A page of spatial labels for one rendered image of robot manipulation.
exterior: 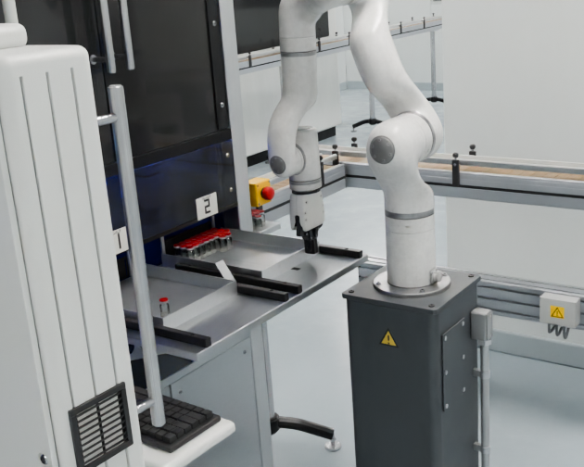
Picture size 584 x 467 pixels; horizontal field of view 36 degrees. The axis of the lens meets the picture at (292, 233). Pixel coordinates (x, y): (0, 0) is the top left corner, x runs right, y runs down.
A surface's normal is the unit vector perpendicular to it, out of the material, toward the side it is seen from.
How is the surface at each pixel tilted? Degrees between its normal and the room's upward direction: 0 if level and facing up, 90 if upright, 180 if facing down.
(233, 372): 90
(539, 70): 90
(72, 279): 90
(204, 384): 90
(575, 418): 0
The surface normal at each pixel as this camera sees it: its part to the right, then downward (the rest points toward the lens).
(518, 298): -0.58, 0.28
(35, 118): 0.80, 0.12
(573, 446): -0.07, -0.95
